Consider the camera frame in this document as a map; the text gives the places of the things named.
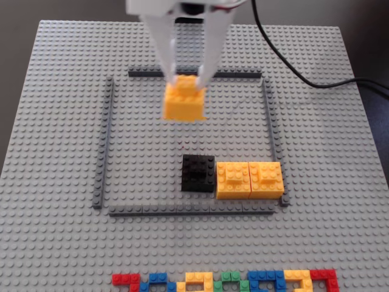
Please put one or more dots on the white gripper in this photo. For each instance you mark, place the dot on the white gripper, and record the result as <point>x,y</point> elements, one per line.
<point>158,39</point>

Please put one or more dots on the yellow brick cube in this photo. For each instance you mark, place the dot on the yellow brick cube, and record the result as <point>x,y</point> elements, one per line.
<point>267,191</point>
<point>232,191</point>
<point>182,106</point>

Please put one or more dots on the black brick cube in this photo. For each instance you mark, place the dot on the black brick cube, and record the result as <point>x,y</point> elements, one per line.
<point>188,184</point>

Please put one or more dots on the dark grey brick strip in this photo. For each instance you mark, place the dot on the dark grey brick strip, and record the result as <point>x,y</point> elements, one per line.
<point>103,143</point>
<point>273,137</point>
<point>143,73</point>
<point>158,210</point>

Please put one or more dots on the grey studded baseplate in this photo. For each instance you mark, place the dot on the grey studded baseplate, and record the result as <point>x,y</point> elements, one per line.
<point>60,152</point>

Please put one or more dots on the yellow brick letter B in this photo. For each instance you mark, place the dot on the yellow brick letter B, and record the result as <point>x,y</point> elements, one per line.
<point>194,276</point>

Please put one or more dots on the blue brick letter O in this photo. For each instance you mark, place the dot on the blue brick letter O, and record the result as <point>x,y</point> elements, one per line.
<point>158,277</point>

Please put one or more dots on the green brick letter O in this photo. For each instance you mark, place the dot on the green brick letter O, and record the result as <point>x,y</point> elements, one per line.
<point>231,276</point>

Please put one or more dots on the blue brick letter G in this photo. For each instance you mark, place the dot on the blue brick letter G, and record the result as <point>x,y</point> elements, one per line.
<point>261,275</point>

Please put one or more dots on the red brick letter T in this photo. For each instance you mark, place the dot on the red brick letter T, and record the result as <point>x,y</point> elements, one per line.
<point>121,279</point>

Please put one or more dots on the yellow brick letter E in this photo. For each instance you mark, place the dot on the yellow brick letter E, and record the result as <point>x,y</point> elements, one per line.
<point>298,274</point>

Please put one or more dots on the red brick letter L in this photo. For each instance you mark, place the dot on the red brick letter L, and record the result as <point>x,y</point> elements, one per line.
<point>332,280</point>

